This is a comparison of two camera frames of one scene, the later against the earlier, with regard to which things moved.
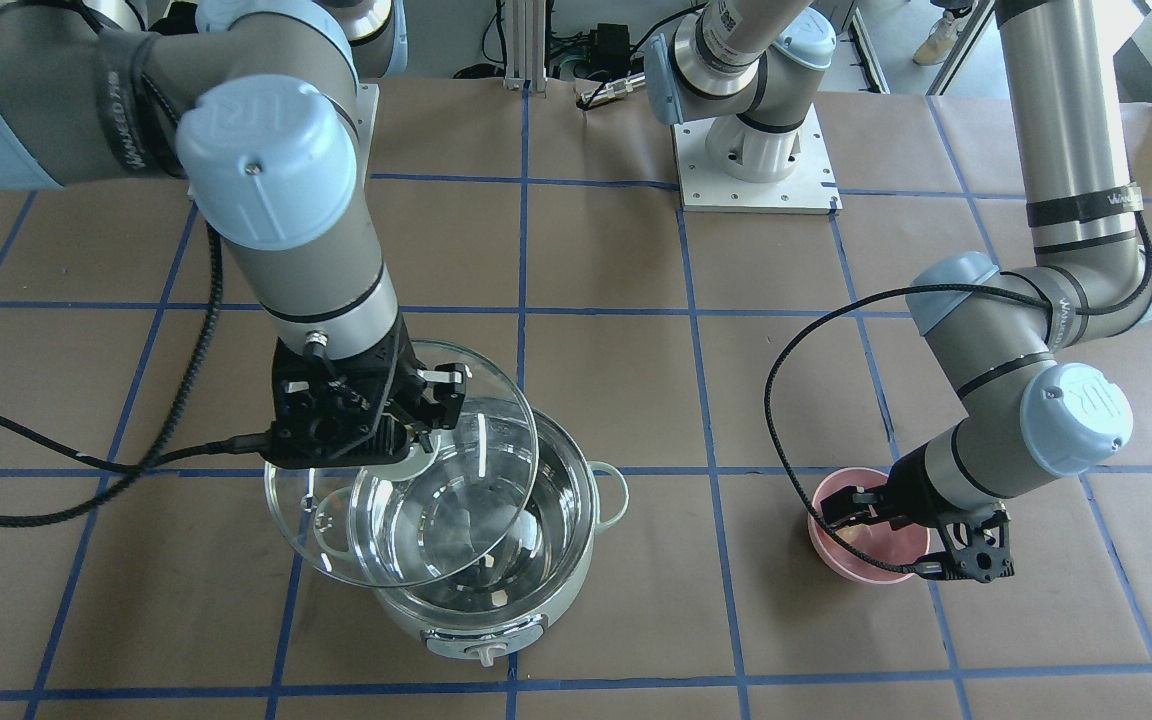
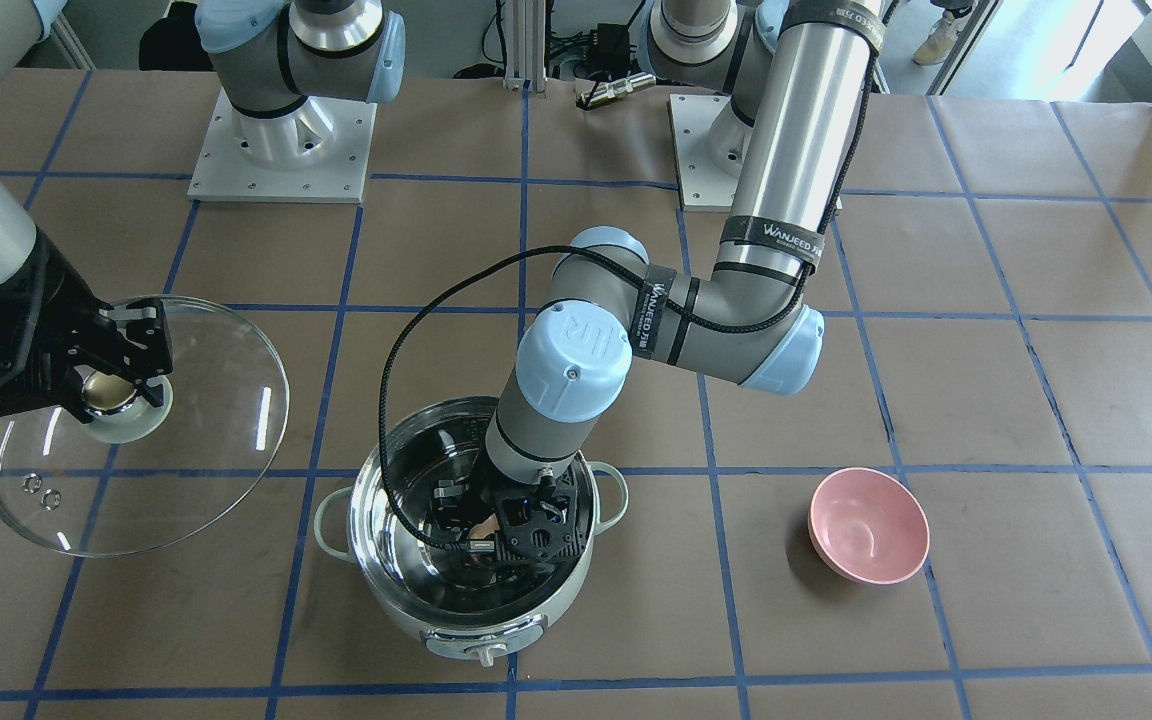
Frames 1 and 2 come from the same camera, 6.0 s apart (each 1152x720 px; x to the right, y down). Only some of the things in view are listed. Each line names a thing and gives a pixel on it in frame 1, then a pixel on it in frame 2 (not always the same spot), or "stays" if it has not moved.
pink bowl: x=875 y=536 stays
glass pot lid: x=417 y=517 -> x=141 y=472
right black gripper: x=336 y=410 -> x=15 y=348
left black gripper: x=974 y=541 -> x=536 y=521
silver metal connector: x=613 y=89 stays
